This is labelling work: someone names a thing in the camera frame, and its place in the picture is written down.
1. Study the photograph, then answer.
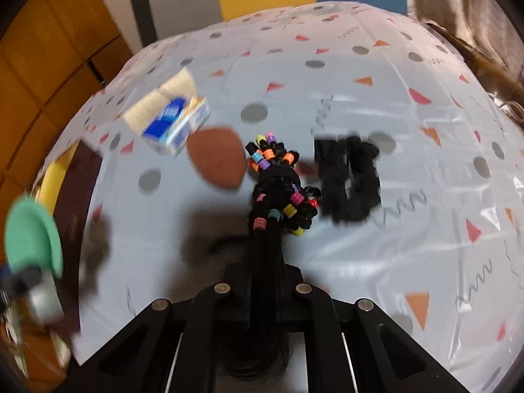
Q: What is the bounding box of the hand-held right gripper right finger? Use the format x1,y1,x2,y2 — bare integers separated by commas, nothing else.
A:
282,250,471,393

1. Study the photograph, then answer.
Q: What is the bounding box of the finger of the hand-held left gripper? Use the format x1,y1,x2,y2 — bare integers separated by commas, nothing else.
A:
0,266,64,324

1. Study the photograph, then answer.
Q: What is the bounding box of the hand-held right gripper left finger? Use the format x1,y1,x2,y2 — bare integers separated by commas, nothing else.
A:
53,246,252,393

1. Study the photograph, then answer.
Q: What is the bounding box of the gold tin box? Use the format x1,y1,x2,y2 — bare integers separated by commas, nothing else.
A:
33,139,105,377

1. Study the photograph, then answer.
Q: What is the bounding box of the black scrunchie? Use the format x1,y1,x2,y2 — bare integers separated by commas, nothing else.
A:
313,133,383,224

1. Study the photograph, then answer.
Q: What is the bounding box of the black beaded hair piece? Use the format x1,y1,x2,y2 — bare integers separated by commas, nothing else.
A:
217,131,324,381

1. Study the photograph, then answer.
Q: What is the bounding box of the brown makeup puff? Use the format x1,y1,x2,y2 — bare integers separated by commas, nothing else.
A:
186,127,248,191

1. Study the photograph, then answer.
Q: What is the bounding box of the blue tissue packet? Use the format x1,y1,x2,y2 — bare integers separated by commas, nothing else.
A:
141,96,212,158

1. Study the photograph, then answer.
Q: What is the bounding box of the beige cloth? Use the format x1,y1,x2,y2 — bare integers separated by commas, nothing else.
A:
123,67,197,136

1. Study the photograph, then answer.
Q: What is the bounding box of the wooden wardrobe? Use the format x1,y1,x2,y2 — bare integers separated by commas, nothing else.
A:
0,0,136,214

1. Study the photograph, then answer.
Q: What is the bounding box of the black rolled mat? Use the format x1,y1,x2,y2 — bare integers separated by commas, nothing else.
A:
128,0,158,47

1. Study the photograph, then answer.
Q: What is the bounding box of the wooden side table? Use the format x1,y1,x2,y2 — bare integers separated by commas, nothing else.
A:
426,20,524,123

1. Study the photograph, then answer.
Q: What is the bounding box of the patterned beige curtain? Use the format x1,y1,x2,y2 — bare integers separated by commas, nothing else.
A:
405,0,524,78

